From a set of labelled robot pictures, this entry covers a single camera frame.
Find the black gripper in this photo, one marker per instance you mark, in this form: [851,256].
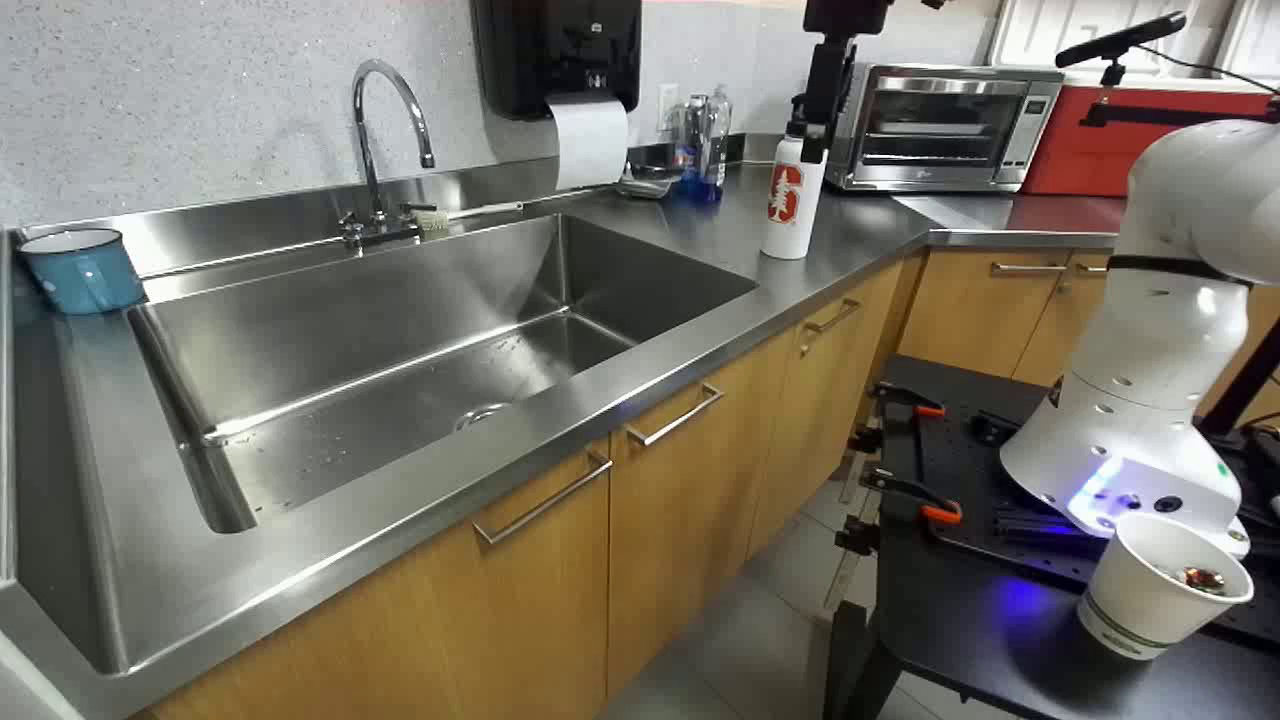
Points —
[846,14]

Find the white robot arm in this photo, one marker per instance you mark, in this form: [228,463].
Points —
[1163,344]

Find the black flask lid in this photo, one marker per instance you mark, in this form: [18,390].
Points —
[793,119]

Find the white flask orange print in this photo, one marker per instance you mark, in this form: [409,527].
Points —
[793,203]

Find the silver toaster oven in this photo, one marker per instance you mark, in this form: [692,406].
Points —
[943,125]

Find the blue soap bottle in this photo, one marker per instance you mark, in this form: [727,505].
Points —
[700,145]

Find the small dark bowl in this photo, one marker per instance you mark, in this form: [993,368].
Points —
[651,168]

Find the white paper towel sheet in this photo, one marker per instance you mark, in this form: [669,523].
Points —
[589,140]

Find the red box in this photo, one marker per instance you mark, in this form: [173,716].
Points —
[1064,163]

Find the black paper towel dispenser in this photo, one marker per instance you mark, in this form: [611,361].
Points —
[554,53]

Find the orange black bar clamp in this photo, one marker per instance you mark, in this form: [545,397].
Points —
[922,496]
[909,406]

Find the chrome gooseneck faucet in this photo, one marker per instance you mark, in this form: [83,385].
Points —
[377,145]

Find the stainless steel sink basin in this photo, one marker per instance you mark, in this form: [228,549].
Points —
[400,361]

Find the black work table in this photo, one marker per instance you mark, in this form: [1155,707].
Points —
[960,615]

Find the white paper cup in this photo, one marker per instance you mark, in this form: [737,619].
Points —
[1155,585]

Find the large wooden cabinet door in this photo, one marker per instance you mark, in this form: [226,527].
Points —
[467,625]

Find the blue sponge holder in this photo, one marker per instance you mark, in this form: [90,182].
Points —
[83,272]

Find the white wall outlet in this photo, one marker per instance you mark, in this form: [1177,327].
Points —
[665,106]

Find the black camera on mount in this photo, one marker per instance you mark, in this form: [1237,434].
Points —
[1116,40]

